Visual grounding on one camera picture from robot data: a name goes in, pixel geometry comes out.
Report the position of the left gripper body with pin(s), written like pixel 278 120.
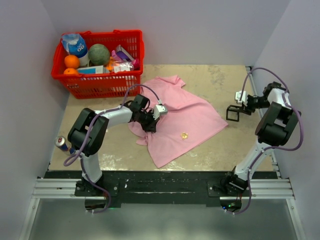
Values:
pixel 147 121

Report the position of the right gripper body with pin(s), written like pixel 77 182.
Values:
pixel 253 103

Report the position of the small black stand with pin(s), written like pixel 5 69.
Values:
pixel 233 113

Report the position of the gold rhinestone brooch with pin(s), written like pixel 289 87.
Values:
pixel 184 135

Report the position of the pink garment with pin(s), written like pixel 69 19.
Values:
pixel 186 113

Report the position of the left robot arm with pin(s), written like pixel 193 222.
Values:
pixel 88 131

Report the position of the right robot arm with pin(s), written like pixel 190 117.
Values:
pixel 273 131

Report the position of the red plastic shopping basket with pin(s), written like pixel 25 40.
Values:
pixel 103 85

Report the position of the pink white snack packet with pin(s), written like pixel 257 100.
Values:
pixel 124 66

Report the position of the white blue carton box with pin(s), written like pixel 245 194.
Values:
pixel 92 70

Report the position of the purple white box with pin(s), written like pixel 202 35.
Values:
pixel 121 53

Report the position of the green melon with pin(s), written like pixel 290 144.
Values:
pixel 99 54

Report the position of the energy drink can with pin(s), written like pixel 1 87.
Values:
pixel 62 144

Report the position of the orange fruit lower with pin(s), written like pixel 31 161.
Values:
pixel 70 71

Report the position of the orange fruit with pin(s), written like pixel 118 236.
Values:
pixel 70 71
pixel 71 61

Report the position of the orange fruit upper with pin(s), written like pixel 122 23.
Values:
pixel 71 61

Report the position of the blue white plastic bag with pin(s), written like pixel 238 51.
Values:
pixel 74 44

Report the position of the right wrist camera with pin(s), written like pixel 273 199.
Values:
pixel 241 97

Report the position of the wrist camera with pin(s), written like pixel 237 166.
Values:
pixel 159 110
pixel 241 97

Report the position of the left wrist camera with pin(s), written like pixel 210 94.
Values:
pixel 159 110

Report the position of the black metal base frame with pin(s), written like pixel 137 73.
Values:
pixel 109 202

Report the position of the aluminium rail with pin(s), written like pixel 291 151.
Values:
pixel 66 189

